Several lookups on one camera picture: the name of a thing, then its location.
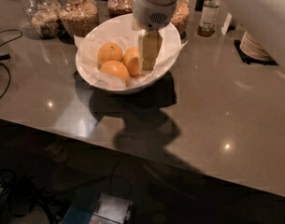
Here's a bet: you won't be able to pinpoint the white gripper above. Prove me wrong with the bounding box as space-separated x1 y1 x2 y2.
133 0 178 71

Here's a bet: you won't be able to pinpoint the orange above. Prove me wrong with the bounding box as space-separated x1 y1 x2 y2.
97 42 123 65
123 47 141 77
100 61 131 86

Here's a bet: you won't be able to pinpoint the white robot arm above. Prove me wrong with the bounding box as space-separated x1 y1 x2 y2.
133 0 285 70

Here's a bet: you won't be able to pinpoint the white ceramic bowl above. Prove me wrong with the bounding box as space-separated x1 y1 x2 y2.
75 13 182 95

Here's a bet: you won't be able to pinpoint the glass jar with cereal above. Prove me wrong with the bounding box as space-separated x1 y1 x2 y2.
171 0 190 35

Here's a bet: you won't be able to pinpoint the glass jar with dark granola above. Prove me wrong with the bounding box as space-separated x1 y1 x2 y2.
107 0 133 18

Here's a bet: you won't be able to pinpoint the white paper liner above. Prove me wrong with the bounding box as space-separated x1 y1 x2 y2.
74 19 189 90

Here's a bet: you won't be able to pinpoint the clear glass bottle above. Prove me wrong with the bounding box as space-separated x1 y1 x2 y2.
197 0 220 37

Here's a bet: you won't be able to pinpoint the white card stand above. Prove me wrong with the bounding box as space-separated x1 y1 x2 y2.
221 13 233 35

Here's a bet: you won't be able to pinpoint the glass jar with nuts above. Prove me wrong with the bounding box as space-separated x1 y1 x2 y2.
60 0 99 37

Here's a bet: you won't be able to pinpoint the black mat under plates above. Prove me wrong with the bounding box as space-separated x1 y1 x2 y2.
234 40 277 65

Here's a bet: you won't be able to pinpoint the stack of white plates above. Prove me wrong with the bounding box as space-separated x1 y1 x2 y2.
239 32 274 62

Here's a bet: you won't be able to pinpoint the glass jar with oats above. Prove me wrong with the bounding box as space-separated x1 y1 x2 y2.
23 0 64 38

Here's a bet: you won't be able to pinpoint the blue and silver box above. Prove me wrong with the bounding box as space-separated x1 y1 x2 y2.
61 193 134 224

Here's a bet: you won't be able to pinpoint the black cable on table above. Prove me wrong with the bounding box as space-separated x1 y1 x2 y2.
0 29 24 105

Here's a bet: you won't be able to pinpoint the black cables on floor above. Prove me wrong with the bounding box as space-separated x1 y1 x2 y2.
0 168 68 224

